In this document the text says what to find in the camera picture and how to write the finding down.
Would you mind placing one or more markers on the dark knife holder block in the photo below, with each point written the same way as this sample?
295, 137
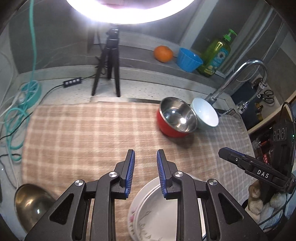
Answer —
252, 116

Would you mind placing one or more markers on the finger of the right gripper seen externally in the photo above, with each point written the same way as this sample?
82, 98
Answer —
252, 166

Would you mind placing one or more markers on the light blue ceramic bowl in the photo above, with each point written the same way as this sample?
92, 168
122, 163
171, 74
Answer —
206, 115

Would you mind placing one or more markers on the orange tangerine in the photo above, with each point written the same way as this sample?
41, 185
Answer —
163, 54

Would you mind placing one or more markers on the white ring light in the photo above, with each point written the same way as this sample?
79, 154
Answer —
97, 12

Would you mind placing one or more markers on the white plate with leaf pattern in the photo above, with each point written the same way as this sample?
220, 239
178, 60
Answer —
157, 217

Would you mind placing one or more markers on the plaid checkered cloth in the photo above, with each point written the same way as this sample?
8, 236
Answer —
65, 143

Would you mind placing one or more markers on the white plate with pink flowers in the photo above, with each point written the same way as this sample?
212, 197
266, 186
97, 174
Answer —
133, 213

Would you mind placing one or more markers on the black tripod stand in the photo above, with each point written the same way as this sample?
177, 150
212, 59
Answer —
109, 55

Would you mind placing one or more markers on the black inline light remote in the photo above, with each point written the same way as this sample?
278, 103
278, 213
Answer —
72, 82

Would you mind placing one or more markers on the right gloved hand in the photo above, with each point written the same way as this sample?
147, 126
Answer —
260, 211

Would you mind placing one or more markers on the black handled scissors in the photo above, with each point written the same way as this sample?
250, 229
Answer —
267, 96

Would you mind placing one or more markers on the blue ribbed plastic cup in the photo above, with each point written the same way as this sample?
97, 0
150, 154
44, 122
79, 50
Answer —
188, 61

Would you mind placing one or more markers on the green dish soap bottle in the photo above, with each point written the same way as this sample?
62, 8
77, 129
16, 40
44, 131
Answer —
215, 54

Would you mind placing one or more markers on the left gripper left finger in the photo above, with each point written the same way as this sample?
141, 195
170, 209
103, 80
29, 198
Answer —
87, 205

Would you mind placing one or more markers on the large stainless steel bowl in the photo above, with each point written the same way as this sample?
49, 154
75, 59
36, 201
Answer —
31, 203

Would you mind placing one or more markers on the red steel bowl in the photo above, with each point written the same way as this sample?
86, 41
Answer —
175, 118

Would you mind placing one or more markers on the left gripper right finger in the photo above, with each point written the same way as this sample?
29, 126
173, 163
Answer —
205, 209

